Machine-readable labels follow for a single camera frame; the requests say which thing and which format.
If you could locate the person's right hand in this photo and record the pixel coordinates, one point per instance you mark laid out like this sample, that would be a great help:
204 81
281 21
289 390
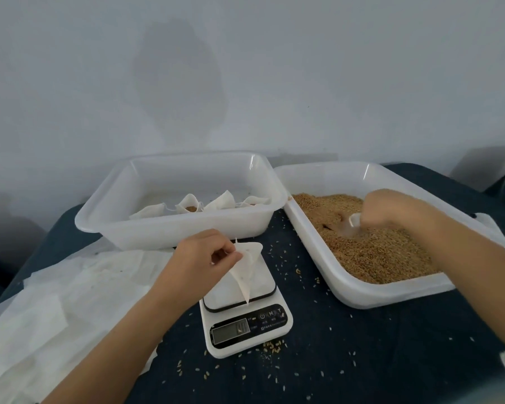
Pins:
385 208

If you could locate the person's left hand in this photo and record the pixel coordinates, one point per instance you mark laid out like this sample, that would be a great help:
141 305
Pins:
193 269

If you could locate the clear plastic scoop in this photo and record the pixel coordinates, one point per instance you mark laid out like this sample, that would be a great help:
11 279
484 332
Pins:
343 224

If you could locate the white plastic tub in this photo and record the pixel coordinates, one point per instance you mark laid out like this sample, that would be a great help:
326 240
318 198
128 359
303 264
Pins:
168 231

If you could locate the brown grain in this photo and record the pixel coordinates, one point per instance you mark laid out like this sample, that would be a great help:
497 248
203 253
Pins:
379 256

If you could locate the white tray of grain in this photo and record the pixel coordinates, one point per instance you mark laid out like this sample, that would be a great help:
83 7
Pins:
337 282

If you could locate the pile of white bags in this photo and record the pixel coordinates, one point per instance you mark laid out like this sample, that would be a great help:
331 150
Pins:
59 315

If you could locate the person's left forearm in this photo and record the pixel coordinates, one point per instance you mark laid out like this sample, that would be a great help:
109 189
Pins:
109 357

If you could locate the person's right forearm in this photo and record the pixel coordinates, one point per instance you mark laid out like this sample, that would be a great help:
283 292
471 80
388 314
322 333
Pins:
475 265

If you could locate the white digital kitchen scale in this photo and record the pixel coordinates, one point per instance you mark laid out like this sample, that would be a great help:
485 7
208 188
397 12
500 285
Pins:
252 328

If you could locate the dark blue tablecloth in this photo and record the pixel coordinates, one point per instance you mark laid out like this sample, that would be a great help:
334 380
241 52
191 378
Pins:
362 357

